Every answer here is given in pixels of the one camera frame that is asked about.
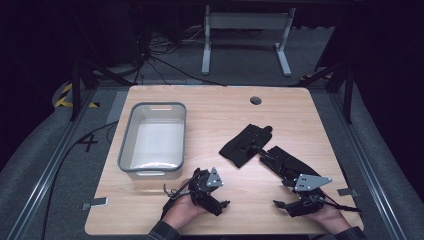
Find yellow black hazard tape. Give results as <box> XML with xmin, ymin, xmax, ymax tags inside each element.
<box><xmin>54</xmin><ymin>82</ymin><xmax>101</xmax><ymax>109</ymax></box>

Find person's right hand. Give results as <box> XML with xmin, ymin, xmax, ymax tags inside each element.
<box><xmin>304</xmin><ymin>203</ymin><xmax>352</xmax><ymax>235</ymax></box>

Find white bin with grey rim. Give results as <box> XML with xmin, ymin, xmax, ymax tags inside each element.
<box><xmin>117</xmin><ymin>101</ymin><xmax>188</xmax><ymax>181</ymax></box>

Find tangle of black cables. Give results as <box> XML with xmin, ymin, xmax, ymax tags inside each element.
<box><xmin>132</xmin><ymin>24</ymin><xmax>229</xmax><ymax>88</ymax></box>

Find right hand-held gripper cable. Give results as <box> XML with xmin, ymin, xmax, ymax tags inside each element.
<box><xmin>319</xmin><ymin>194</ymin><xmax>362</xmax><ymax>213</ymax></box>

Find white metal desk frame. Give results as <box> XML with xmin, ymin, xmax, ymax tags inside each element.
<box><xmin>200</xmin><ymin>4</ymin><xmax>297</xmax><ymax>77</ymax></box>

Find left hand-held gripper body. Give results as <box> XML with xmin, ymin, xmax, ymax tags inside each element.
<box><xmin>188</xmin><ymin>166</ymin><xmax>224</xmax><ymax>214</ymax></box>

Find black floor cable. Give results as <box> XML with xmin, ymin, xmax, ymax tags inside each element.
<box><xmin>40</xmin><ymin>120</ymin><xmax>120</xmax><ymax>240</ymax></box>

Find aluminium floor rail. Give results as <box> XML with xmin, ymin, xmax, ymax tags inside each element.
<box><xmin>327</xmin><ymin>92</ymin><xmax>408</xmax><ymax>240</ymax></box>
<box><xmin>5</xmin><ymin>89</ymin><xmax>98</xmax><ymax>240</ymax></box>

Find black glove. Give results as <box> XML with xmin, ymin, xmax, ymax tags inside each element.
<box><xmin>218</xmin><ymin>123</ymin><xmax>274</xmax><ymax>169</ymax></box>
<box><xmin>259</xmin><ymin>145</ymin><xmax>322</xmax><ymax>184</ymax></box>

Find grey tape strip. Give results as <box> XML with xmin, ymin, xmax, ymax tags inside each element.
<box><xmin>81</xmin><ymin>196</ymin><xmax>110</xmax><ymax>211</ymax></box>
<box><xmin>336</xmin><ymin>187</ymin><xmax>360</xmax><ymax>198</ymax></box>

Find person's left hand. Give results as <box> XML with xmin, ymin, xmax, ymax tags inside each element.
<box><xmin>162</xmin><ymin>179</ymin><xmax>209</xmax><ymax>232</ymax></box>

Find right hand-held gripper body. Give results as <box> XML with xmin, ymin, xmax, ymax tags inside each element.
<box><xmin>286</xmin><ymin>173</ymin><xmax>334</xmax><ymax>218</ymax></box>

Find black metal stand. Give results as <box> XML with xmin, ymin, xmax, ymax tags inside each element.
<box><xmin>69</xmin><ymin>59</ymin><xmax>135</xmax><ymax>122</ymax></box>
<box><xmin>289</xmin><ymin>62</ymin><xmax>355</xmax><ymax>125</ymax></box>

